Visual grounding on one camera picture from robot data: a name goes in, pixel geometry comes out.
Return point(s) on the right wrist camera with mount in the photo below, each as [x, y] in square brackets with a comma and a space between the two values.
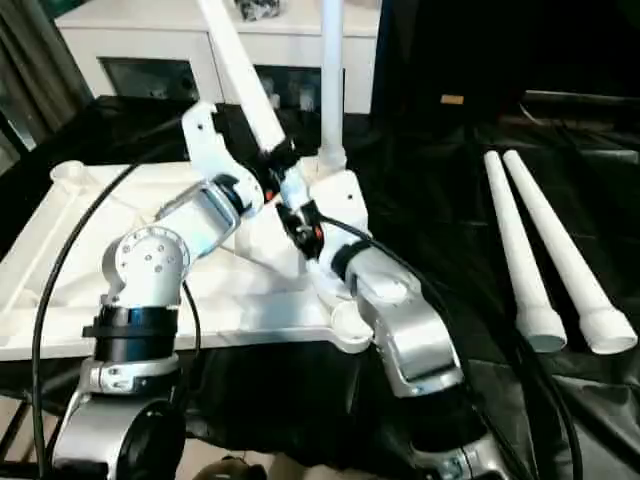
[340, 200]

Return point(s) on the black metal folding stand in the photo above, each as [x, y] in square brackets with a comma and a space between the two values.
[20, 425]

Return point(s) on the clear bag of dark parts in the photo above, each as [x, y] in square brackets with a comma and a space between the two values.
[260, 9]

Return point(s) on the small beige label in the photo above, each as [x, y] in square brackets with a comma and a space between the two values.
[451, 99]

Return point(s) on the black work mat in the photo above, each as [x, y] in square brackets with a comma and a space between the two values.
[440, 200]

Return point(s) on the white plastic table leg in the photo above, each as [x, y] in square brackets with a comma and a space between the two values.
[332, 75]
[520, 250]
[560, 240]
[240, 65]

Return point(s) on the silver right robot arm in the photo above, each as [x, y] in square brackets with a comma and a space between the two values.
[410, 325]

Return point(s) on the black low shelf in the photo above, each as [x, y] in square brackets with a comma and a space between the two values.
[580, 100]

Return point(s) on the grey curtain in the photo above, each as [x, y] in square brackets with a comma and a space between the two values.
[35, 65]

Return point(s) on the white cabinet with glass doors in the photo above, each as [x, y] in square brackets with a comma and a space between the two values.
[150, 40]

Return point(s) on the white plastic table top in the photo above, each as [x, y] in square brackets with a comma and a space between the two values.
[65, 275]

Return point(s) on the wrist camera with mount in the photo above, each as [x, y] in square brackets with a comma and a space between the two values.
[340, 200]
[205, 145]

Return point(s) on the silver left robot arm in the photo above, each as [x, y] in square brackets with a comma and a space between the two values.
[160, 250]

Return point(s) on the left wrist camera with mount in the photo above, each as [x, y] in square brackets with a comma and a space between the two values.
[205, 145]

